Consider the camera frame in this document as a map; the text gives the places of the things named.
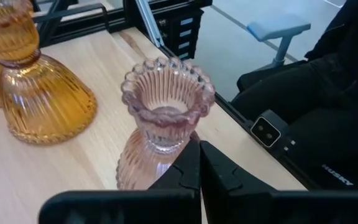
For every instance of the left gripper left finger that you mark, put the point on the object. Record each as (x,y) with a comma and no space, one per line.
(166,205)

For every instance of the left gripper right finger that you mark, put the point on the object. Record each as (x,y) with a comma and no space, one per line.
(244,205)

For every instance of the pink ribbed glass candle holder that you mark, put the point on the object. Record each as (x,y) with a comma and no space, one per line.
(166,124)

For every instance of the wooden shelf with black legs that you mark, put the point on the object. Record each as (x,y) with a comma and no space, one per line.
(104,62)

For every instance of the black drawer unit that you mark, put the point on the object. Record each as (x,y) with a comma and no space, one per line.
(182,34)

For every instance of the grey-blue chair armrest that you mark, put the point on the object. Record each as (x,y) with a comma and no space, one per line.
(278,28)

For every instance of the aluminium extrusion bar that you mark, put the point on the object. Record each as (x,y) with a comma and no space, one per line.
(149,21)

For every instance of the black table-level camera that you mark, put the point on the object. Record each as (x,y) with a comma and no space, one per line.
(266,132)

